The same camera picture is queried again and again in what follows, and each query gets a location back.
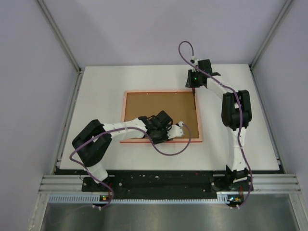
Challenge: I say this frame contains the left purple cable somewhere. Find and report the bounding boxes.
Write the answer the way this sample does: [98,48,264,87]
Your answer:
[69,123,192,209]

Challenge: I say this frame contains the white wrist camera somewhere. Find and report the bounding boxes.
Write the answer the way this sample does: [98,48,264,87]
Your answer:
[190,56,200,66]
[167,121,184,141]

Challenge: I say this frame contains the right corner aluminium post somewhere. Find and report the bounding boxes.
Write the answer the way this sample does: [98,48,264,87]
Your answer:
[249,0,295,70]

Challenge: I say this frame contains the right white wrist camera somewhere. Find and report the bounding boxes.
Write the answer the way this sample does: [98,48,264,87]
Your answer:
[190,56,200,66]

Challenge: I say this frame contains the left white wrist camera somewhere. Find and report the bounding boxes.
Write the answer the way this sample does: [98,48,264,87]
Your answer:
[167,121,184,141]

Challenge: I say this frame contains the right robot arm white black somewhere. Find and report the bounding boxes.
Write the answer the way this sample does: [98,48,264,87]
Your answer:
[185,58,252,191]

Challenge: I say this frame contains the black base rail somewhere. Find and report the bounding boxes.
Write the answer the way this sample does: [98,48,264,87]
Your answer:
[55,169,253,200]

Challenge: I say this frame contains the red picture frame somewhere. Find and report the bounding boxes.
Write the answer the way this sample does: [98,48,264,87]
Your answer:
[121,90,203,143]

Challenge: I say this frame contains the grey slotted cable duct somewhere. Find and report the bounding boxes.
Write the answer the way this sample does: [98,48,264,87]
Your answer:
[48,193,240,205]

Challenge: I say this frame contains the corner aluminium post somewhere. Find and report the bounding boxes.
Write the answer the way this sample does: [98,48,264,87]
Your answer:
[249,0,295,70]
[35,0,81,74]

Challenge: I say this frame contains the left corner aluminium post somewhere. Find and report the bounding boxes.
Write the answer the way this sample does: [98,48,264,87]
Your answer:
[35,0,81,74]

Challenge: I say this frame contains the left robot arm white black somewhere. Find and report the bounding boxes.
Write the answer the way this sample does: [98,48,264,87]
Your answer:
[72,111,178,191]

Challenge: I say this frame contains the red handled screwdriver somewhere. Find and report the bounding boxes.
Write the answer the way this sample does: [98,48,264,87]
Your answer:
[192,88,196,110]

